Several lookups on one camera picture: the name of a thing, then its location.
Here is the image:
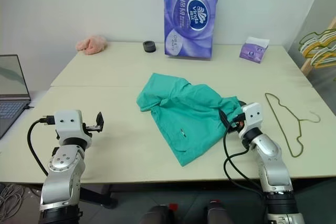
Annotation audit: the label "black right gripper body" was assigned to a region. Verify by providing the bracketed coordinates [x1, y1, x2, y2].
[228, 113, 246, 133]

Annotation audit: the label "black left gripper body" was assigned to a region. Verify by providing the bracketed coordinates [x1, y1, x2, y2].
[81, 122, 102, 138]

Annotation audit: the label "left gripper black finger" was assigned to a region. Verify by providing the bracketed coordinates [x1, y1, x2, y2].
[96, 112, 105, 132]

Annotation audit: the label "teal elastic-waist shorts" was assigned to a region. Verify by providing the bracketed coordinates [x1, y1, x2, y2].
[136, 72, 246, 167]

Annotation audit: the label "olive green wire hanger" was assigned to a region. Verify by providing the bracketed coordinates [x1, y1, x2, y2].
[299, 29, 336, 51]
[264, 92, 321, 158]

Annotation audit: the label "wooden hanger rack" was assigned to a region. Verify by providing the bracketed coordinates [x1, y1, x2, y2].
[300, 16, 336, 76]

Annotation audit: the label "small purple tissue pack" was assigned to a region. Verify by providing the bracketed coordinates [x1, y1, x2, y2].
[238, 36, 271, 65]

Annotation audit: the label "black table leg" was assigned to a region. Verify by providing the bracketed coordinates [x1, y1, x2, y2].
[78, 184, 119, 209]

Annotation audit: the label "pink fluffy cloth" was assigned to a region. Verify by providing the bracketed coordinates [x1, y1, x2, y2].
[75, 35, 108, 56]

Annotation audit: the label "dark rounded shape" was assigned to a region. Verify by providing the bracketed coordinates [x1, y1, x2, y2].
[205, 199, 232, 224]
[138, 204, 176, 224]

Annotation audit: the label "large purple tissue bag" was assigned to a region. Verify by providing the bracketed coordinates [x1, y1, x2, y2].
[163, 0, 219, 60]

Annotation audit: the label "grey laptop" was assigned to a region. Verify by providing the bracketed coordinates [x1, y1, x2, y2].
[0, 55, 32, 140]

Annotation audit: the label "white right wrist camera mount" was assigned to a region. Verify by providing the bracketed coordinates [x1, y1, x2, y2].
[240, 102, 263, 137]

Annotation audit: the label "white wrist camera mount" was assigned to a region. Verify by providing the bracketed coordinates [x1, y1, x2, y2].
[240, 102, 263, 137]
[53, 109, 85, 141]

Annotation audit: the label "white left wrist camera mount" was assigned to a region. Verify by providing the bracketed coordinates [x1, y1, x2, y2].
[53, 109, 85, 141]

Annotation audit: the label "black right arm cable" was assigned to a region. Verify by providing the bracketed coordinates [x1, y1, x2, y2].
[222, 121, 266, 199]

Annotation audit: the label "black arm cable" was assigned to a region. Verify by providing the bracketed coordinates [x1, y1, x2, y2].
[27, 115, 56, 177]
[222, 121, 266, 199]

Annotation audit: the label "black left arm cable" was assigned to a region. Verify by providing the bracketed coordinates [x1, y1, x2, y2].
[27, 115, 56, 177]

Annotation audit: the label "grey cable bundle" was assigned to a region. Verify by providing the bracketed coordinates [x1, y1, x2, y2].
[0, 182, 26, 218]

